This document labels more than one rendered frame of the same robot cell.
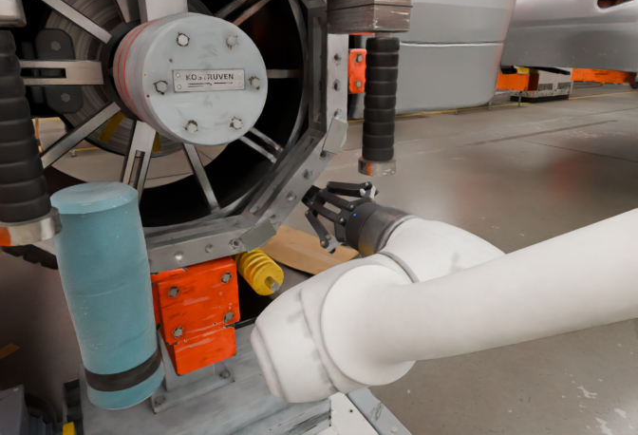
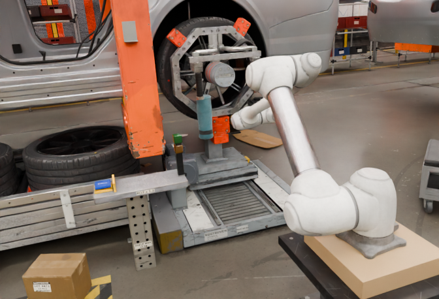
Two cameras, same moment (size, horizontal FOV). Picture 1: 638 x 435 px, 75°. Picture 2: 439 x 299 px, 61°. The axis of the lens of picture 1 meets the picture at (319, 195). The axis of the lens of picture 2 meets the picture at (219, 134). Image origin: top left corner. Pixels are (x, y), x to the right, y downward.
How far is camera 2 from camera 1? 1.72 m
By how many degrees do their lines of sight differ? 14
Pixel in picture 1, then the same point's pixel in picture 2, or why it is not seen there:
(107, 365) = (204, 128)
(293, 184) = (243, 97)
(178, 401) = (212, 161)
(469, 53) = not seen: hidden behind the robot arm
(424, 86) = not seen: hidden behind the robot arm
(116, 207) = (208, 98)
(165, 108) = (217, 80)
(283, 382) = (234, 123)
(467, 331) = (255, 108)
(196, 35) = (222, 68)
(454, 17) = (302, 45)
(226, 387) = (225, 160)
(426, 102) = not seen: hidden behind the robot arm
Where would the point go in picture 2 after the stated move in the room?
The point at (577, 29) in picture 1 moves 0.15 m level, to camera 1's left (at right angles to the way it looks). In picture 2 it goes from (422, 23) to (405, 24)
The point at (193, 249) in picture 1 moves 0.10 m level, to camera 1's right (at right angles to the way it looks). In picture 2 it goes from (219, 111) to (234, 111)
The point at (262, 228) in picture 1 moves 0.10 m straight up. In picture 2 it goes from (235, 108) to (234, 93)
